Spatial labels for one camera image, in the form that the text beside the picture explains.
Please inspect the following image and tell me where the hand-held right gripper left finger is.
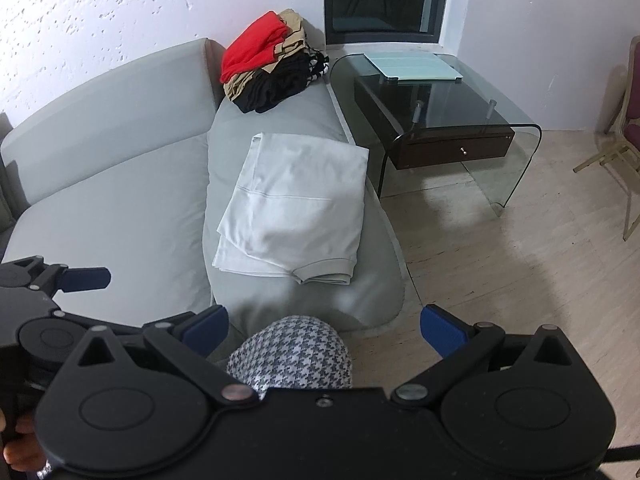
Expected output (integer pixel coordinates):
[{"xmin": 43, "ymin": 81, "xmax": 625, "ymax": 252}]
[{"xmin": 65, "ymin": 304, "xmax": 254, "ymax": 404}]

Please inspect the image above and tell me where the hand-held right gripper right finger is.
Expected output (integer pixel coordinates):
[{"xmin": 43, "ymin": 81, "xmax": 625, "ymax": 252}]
[{"xmin": 391, "ymin": 303, "xmax": 582, "ymax": 406}]

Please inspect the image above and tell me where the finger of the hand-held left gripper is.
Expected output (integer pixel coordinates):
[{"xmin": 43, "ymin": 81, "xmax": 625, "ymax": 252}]
[{"xmin": 0, "ymin": 255, "xmax": 112, "ymax": 295}]

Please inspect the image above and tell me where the white shirt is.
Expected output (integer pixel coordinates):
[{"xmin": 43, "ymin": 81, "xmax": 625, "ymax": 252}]
[{"xmin": 212, "ymin": 132, "xmax": 371, "ymax": 287}]

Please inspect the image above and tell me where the person's left hand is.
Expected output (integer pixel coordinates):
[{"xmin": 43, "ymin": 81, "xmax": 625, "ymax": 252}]
[{"xmin": 0, "ymin": 407, "xmax": 49, "ymax": 473}]

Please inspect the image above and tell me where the grey sofa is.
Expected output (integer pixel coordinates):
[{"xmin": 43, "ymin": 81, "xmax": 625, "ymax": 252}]
[{"xmin": 0, "ymin": 37, "xmax": 408, "ymax": 361}]

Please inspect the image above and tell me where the dark wooden drawer unit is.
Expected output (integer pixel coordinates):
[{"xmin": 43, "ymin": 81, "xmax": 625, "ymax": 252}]
[{"xmin": 354, "ymin": 77, "xmax": 516, "ymax": 171}]

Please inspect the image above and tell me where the glass side table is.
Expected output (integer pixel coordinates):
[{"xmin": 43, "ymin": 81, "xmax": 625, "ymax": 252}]
[{"xmin": 330, "ymin": 51, "xmax": 544, "ymax": 222}]

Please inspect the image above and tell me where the pale teal folder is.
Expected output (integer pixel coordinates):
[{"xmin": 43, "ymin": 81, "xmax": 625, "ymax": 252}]
[{"xmin": 363, "ymin": 52, "xmax": 464, "ymax": 84}]

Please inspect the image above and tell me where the beige framed chair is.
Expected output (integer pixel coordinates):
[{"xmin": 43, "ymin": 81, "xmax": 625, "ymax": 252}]
[{"xmin": 572, "ymin": 35, "xmax": 640, "ymax": 242}]

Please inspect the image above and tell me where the black and white patterned garment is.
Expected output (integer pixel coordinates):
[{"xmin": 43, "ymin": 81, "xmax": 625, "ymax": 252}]
[{"xmin": 304, "ymin": 49, "xmax": 331, "ymax": 84}]

